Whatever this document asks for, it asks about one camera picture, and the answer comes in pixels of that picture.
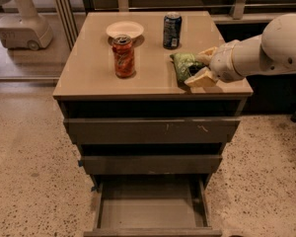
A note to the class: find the grey drawer cabinet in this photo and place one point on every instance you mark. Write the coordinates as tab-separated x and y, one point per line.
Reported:
88	88

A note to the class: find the bottom grey open drawer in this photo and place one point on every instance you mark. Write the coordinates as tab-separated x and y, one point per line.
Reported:
152	206

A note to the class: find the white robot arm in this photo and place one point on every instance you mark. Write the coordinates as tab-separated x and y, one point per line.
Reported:
271	53

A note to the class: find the blue soda can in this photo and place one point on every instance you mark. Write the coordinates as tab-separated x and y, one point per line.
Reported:
172	30

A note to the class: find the green jalapeno chip bag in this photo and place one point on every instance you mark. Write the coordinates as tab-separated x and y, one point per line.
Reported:
185	65

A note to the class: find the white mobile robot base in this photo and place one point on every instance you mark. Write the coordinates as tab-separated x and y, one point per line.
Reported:
28	29

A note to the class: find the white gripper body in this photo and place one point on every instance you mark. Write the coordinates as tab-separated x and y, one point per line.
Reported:
222	63

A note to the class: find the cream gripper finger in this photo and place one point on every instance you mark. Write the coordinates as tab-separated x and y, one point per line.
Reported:
206	55
203	78

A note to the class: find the middle grey drawer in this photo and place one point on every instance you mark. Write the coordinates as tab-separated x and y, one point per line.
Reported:
150	165

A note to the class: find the top grey drawer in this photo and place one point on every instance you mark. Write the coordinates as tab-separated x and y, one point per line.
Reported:
150	130

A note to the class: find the white paper plate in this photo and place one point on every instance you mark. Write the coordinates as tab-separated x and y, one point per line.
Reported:
129	28

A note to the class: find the orange soda can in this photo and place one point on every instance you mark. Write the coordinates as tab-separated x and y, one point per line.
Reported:
123	53

